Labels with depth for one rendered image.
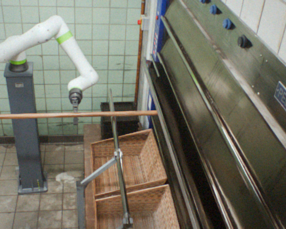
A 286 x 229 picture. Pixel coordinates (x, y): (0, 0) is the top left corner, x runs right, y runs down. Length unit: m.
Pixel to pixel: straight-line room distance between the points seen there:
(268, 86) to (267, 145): 0.18
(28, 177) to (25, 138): 0.44
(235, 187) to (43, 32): 1.53
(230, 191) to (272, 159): 0.34
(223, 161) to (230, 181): 0.11
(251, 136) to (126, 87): 2.55
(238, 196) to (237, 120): 0.28
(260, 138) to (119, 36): 2.41
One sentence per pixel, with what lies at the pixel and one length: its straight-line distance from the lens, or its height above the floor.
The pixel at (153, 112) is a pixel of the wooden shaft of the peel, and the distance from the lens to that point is 2.40.
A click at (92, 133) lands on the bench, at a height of 0.58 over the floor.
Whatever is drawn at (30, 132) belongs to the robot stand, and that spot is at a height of 0.65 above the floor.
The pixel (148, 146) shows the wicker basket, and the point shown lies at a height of 0.75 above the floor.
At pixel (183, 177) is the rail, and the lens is 1.61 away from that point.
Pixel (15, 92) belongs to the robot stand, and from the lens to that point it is 2.95.
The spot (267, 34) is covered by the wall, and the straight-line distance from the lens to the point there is 1.20.
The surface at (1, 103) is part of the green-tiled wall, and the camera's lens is 3.87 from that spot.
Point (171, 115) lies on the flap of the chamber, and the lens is 2.02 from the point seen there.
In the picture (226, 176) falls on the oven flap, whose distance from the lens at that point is 1.52.
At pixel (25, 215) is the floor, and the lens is 3.39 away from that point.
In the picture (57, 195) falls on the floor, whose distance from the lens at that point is 3.51.
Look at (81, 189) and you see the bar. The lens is 2.25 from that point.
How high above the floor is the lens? 2.52
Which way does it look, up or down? 34 degrees down
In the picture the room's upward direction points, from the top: 5 degrees clockwise
